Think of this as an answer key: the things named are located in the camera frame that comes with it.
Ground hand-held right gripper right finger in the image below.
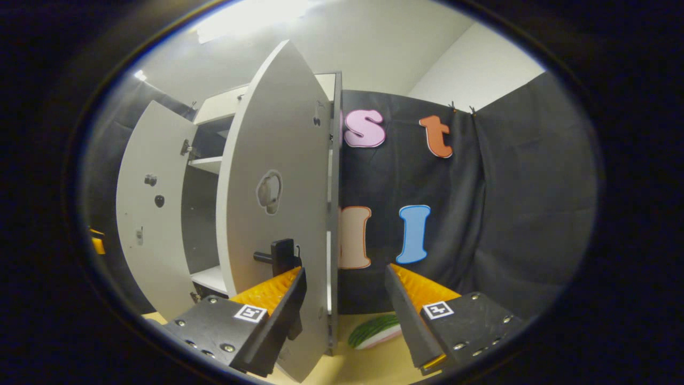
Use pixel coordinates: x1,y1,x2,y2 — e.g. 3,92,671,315
384,263,527,375

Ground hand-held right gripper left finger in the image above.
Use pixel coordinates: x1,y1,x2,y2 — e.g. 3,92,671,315
163,266,308,378

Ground white cabinet door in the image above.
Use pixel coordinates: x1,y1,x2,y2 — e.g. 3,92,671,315
116,100,199,321
216,39,331,383

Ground white cabinet shelf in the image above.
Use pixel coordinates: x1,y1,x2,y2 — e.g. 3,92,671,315
191,266,231,295
187,156,223,175

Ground white and grey cabinet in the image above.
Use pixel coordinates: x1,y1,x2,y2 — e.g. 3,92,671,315
182,72,343,356

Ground toy watermelon slice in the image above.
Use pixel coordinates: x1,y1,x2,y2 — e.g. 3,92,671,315
348,314,402,350

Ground black backdrop cloth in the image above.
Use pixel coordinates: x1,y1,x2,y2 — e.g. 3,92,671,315
80,72,600,321

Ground ceiling light panel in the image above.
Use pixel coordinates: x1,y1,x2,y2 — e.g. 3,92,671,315
195,0,312,44

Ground black right door handle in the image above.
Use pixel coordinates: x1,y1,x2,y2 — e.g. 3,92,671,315
253,238,303,279

